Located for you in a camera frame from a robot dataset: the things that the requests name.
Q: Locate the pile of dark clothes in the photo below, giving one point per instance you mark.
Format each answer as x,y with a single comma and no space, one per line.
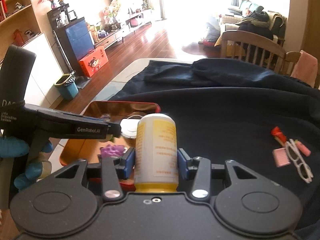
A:
264,23

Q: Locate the white yellow bottle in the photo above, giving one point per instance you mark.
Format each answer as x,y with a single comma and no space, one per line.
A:
156,168

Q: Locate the pink ribbed brush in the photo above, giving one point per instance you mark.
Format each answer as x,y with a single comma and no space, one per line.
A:
280,157

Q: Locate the pink towel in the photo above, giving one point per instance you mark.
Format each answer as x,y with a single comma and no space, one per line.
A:
306,69

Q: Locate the white frame sunglasses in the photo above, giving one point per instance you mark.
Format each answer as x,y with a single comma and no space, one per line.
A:
301,166

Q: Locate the pink tube candy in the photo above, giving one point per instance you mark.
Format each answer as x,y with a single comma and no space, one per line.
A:
302,148

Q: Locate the purple grape toy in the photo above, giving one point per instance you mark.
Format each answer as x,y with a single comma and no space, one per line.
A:
112,151

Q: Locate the red snack packet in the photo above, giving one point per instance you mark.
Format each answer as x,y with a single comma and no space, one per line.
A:
279,135

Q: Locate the wooden chair right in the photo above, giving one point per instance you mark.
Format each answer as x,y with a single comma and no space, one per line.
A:
290,60

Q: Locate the dark navy cloth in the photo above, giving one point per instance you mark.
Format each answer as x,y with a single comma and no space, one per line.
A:
226,109

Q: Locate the wooden chair left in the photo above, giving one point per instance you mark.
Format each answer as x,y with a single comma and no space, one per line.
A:
252,48

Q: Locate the teal sofa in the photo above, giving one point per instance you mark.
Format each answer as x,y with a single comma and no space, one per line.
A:
244,6

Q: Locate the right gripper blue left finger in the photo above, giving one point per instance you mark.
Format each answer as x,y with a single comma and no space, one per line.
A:
127,163

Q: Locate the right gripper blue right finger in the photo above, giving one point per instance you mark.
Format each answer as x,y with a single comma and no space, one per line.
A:
184,164

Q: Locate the wooden chair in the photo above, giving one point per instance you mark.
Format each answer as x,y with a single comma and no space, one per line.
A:
290,60
252,48

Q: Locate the orange gift box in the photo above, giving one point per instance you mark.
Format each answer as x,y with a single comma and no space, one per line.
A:
93,61

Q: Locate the dark blue cabinet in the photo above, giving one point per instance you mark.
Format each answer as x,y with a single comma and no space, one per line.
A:
76,43

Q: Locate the orange metal tin box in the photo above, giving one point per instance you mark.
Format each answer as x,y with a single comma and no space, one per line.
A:
87,144

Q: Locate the teal waste bin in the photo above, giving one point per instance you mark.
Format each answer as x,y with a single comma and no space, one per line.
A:
67,87

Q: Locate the low tv console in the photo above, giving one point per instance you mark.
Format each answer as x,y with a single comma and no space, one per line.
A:
118,31

